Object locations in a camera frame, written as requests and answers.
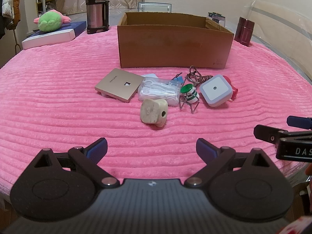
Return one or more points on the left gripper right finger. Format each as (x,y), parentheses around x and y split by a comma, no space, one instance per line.
(245,186)

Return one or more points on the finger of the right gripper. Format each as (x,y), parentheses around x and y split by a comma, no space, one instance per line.
(299,122)
(271,135)

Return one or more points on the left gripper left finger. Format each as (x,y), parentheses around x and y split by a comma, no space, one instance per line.
(57,186)

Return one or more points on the red Doraemon figurine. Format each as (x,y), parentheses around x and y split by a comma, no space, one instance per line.
(234,89)

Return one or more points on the white square night light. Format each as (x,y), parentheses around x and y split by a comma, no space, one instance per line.
(216,91)

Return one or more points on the green white spool wire clip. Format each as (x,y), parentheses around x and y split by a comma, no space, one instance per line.
(189,96)

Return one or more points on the blue binder clip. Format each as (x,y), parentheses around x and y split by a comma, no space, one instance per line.
(178,80)

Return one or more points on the beige plug adapter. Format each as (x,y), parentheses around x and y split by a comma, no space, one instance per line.
(154,112)

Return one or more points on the gold TP-LINK wall panel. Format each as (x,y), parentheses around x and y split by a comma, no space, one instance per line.
(119,84)

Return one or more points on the clear box of floss picks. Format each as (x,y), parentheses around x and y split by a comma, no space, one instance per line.
(157,88)

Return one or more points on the white power bank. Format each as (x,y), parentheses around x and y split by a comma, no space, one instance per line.
(150,75)

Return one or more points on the person's right hand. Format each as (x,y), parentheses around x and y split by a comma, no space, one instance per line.
(308,170)

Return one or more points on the pink plush blanket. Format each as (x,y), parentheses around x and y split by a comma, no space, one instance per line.
(48,99)

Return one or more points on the dark red cylindrical canister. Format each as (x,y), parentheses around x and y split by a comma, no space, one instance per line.
(244,31)

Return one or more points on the clear jar green lid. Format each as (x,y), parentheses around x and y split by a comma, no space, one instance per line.
(218,18)

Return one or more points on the brown cardboard box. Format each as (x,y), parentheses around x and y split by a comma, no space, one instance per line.
(159,39)

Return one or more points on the blue white flat box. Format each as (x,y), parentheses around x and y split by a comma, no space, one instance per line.
(66,33)

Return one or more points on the green pink plush toy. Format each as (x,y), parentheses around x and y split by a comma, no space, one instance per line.
(51,21)

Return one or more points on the silver framed sand picture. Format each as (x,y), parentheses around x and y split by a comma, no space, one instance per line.
(154,7)

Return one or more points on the hanging jackets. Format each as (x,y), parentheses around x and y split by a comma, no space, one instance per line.
(10,15)

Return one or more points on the steel thermos black handle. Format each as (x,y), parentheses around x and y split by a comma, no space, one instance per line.
(97,12)

